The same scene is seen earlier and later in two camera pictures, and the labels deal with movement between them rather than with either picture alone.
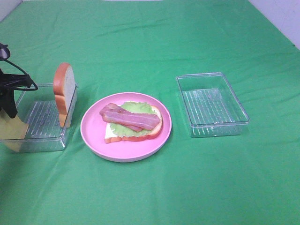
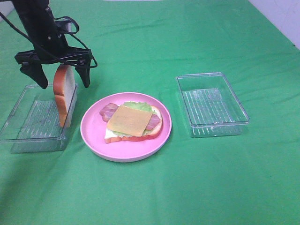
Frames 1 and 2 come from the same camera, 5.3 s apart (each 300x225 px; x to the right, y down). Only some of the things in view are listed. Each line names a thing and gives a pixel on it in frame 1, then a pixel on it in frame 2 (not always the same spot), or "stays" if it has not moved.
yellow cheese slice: (12, 131) -> (129, 120)
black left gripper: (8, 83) -> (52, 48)
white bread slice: (64, 87) stays
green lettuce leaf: (134, 107) stays
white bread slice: (110, 137) stays
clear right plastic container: (212, 108) stays
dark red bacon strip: (113, 107) -> (108, 111)
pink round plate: (125, 127) stays
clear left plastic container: (38, 109) stays
